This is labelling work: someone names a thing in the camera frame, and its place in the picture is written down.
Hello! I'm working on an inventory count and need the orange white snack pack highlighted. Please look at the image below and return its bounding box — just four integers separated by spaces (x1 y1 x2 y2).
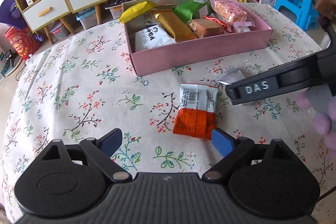
173 84 218 140

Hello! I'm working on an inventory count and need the brown cracker pack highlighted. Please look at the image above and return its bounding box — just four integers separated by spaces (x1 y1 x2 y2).
187 19 227 38

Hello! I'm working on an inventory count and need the gold snack bar pack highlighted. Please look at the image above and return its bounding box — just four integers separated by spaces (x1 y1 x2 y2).
151 9 197 43

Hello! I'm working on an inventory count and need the yellow snack bag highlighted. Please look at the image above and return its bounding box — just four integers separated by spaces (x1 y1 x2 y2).
119 1 155 24

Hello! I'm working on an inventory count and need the blue plastic stool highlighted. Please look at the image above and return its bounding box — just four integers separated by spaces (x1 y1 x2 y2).
274 0 319 31

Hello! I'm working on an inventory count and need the silver foil wrapper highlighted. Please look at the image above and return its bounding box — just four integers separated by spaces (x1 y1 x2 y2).
217 65 249 106

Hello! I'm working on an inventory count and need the red white snack pack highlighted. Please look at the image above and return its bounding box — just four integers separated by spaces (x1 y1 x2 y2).
203 16 234 34

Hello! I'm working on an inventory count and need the pink rice cracker pack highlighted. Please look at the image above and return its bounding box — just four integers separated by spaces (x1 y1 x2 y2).
213 0 255 27

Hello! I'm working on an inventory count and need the pink cardboard box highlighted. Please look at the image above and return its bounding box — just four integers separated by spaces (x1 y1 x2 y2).
121 0 274 77

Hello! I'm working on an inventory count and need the white black-print snack bag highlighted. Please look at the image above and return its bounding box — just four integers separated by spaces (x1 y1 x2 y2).
134 24 176 52

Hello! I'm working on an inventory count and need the clear plastic storage bin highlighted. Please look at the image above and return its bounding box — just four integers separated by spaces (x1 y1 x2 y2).
75 8 97 30

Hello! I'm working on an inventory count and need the red gift bag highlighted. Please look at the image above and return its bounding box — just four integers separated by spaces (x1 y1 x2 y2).
5 27 40 60

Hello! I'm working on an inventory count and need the green snack bag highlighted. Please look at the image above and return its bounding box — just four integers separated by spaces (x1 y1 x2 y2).
174 0 212 23

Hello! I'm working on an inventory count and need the purple hat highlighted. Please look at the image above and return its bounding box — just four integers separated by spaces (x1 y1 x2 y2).
0 0 25 30

